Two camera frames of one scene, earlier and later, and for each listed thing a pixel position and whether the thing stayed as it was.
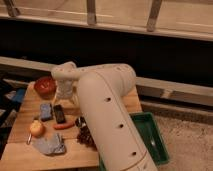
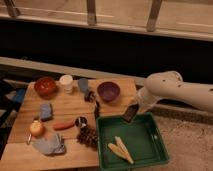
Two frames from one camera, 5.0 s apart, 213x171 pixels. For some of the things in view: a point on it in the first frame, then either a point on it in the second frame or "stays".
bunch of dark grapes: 85,138 stays
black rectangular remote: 60,114 → 130,113
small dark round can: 80,121 stays
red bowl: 45,87 stays
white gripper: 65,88 → 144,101
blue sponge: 46,112 stays
